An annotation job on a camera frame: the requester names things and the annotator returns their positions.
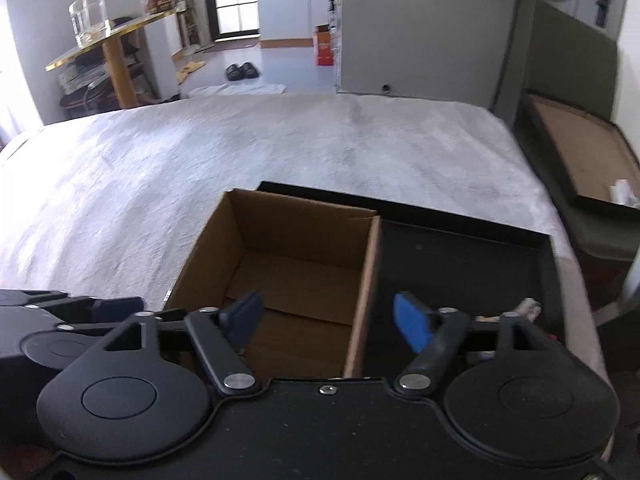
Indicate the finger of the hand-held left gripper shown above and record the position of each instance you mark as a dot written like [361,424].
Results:
[30,299]
[117,307]

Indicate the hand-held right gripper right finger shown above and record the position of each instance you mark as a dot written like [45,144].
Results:
[412,322]

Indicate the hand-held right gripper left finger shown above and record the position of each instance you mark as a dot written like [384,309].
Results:
[246,317]

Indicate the black tray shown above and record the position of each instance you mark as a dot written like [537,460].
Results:
[450,270]

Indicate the brown cardboard box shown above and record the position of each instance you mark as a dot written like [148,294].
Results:
[300,270]

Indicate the purple cube with mouse figure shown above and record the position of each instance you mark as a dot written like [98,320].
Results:
[531,305]

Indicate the white floor towel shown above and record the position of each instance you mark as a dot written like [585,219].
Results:
[235,90]

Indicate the black framed brown board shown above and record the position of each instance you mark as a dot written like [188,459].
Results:
[575,145]

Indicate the black slippers pair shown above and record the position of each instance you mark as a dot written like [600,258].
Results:
[241,71]

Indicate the white tissue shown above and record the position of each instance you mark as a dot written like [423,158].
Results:
[624,192]

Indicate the yellow slippers pair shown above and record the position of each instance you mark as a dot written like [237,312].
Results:
[190,70]

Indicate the round gold-edged table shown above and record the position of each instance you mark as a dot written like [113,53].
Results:
[115,47]

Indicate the red carton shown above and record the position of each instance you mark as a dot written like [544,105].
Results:
[324,47]

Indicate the clear glass jar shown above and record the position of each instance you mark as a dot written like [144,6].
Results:
[90,17]

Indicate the white kitchen cabinet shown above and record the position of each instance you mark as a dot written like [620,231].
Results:
[295,10]

